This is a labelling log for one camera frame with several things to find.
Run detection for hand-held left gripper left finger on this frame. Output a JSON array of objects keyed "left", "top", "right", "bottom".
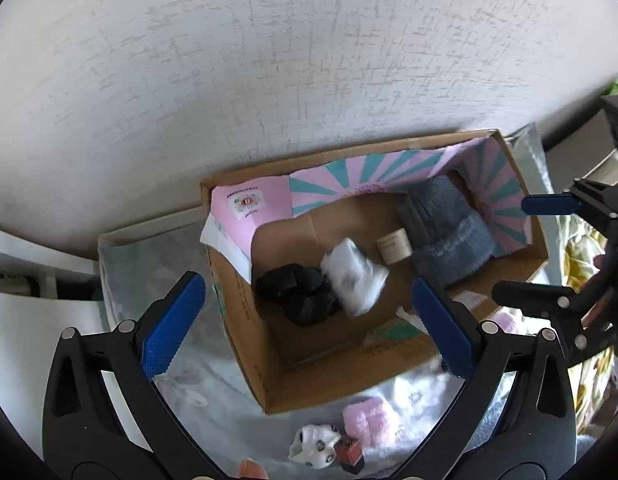
[{"left": 42, "top": 271, "right": 225, "bottom": 480}]

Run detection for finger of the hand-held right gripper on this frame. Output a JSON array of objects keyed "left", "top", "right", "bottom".
[
  {"left": 522, "top": 177, "right": 618, "bottom": 221},
  {"left": 492, "top": 280, "right": 615, "bottom": 366}
]

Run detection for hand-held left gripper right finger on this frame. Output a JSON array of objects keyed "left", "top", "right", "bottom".
[{"left": 411, "top": 277, "right": 576, "bottom": 480}]

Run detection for pink fuzzy sock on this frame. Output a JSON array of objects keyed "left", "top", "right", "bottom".
[{"left": 341, "top": 397, "right": 402, "bottom": 448}]

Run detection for cardboard box with pink lining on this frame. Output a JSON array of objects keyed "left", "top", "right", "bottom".
[{"left": 199, "top": 129, "right": 550, "bottom": 416}]

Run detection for small dark cosmetic box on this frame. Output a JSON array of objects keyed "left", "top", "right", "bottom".
[{"left": 335, "top": 436, "right": 367, "bottom": 475}]

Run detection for white sock with black prints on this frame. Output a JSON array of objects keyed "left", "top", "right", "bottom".
[{"left": 288, "top": 424, "right": 342, "bottom": 470}]

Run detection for white container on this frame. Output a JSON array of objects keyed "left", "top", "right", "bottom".
[{"left": 574, "top": 147, "right": 618, "bottom": 186}]

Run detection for white paper scrap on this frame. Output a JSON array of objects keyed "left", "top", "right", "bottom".
[{"left": 395, "top": 306, "right": 430, "bottom": 336}]

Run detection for yellow floral blanket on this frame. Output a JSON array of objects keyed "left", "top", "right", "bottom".
[{"left": 559, "top": 210, "right": 618, "bottom": 436}]

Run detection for silver plastic packet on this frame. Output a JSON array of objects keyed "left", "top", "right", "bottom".
[{"left": 504, "top": 122, "right": 555, "bottom": 196}]

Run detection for dark side table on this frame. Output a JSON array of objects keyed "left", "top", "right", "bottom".
[{"left": 536, "top": 95, "right": 610, "bottom": 153}]

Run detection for grey knitted sock bundle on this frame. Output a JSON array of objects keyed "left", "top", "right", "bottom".
[{"left": 395, "top": 175, "right": 496, "bottom": 288}]

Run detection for white sock with grey print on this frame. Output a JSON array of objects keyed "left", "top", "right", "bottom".
[{"left": 320, "top": 237, "right": 391, "bottom": 318}]

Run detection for black sock bundle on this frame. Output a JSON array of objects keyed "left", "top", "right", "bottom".
[{"left": 255, "top": 262, "right": 342, "bottom": 328}]

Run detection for white furniture panel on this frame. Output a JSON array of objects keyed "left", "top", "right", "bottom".
[{"left": 0, "top": 225, "right": 110, "bottom": 341}]

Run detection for peach round object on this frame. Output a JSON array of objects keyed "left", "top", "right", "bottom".
[{"left": 237, "top": 458, "right": 270, "bottom": 480}]

